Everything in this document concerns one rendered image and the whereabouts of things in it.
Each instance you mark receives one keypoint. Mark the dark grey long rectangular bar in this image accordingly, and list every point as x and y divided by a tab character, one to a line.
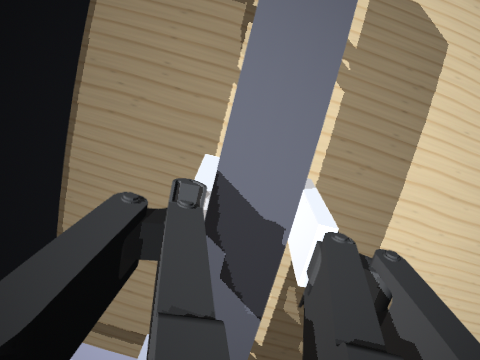
289	71

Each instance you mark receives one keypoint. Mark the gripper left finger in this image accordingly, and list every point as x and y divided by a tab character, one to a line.
50	303

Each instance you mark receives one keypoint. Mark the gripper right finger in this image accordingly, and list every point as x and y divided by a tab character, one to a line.
340	320

